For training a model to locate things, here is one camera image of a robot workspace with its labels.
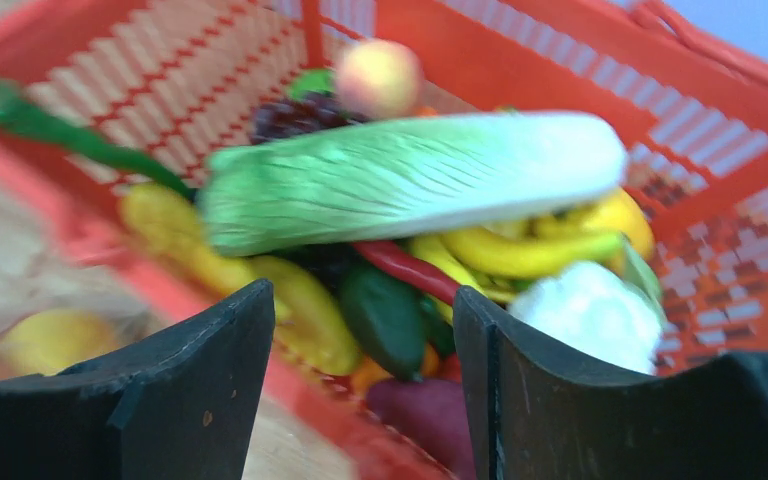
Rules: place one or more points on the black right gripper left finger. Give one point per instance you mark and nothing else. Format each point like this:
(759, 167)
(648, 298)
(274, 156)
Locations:
(179, 404)

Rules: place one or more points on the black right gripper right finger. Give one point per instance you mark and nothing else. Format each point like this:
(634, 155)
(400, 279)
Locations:
(539, 409)

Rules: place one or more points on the white cauliflower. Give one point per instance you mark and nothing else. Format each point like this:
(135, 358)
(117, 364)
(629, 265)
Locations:
(589, 308)

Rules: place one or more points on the yellow banana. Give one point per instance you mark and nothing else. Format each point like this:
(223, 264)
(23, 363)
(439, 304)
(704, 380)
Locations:
(488, 252)

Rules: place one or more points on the green bell pepper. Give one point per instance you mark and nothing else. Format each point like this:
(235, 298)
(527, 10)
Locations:
(383, 315)

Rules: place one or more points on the red chili pepper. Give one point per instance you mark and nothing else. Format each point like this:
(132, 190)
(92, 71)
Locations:
(393, 260)

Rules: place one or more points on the white green napa cabbage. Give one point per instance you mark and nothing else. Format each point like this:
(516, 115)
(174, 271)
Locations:
(404, 177)

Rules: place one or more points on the dark purple grapes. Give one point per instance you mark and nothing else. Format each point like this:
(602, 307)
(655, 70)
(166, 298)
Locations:
(289, 117)

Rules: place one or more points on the red plastic shopping basket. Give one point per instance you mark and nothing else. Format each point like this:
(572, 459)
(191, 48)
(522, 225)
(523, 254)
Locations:
(180, 78)

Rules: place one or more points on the small pale peach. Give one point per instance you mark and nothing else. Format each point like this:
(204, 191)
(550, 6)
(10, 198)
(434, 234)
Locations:
(379, 79)

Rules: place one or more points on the green chili pepper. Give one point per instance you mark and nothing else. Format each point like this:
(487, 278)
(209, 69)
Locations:
(22, 117)

